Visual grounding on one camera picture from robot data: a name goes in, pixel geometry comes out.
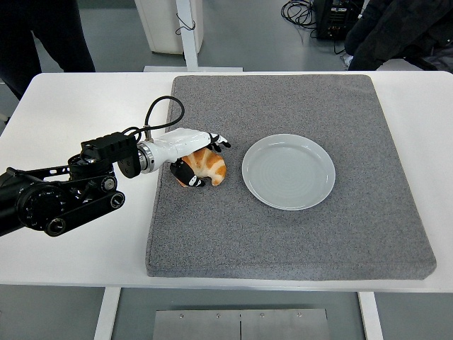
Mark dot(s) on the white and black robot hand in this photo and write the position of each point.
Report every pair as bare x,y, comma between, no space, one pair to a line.
177,141

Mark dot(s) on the golden croissant bread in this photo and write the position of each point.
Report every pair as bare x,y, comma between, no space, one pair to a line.
212,166

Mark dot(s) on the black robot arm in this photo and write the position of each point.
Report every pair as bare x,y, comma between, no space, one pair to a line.
42,198

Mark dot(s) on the grey round plate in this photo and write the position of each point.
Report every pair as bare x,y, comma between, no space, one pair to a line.
288,171

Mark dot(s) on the grey metal plate with screws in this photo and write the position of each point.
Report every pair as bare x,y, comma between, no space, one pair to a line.
240,324

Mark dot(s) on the grey square mat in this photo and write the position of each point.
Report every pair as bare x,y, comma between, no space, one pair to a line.
283,241

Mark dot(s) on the white table leg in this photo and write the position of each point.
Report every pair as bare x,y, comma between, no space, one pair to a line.
106,315
371,318

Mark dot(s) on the person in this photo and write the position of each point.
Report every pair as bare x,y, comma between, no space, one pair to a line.
400,32
21,35

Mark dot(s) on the black equipment box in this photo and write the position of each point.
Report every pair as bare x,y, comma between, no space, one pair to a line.
332,21

